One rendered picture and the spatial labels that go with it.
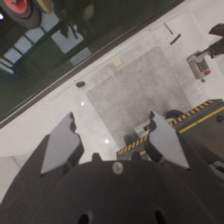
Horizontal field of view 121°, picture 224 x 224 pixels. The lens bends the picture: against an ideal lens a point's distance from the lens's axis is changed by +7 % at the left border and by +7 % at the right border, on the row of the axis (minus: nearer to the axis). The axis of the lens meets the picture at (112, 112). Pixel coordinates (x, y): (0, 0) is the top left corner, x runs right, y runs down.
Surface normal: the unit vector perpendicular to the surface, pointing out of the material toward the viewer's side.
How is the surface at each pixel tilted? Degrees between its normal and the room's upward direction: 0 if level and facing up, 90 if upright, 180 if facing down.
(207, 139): 0
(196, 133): 0
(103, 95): 0
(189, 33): 10
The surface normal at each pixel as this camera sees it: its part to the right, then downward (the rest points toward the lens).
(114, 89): -0.03, 0.09
